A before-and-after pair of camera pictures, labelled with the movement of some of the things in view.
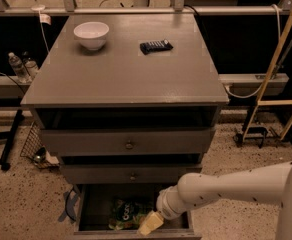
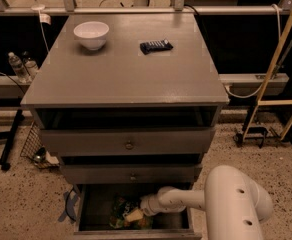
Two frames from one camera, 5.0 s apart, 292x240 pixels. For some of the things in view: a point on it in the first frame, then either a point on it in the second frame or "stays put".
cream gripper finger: [151, 222] -> [135, 215]
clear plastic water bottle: [19, 69] stays put
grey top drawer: [128, 142] stays put
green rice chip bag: [127, 213] stays put
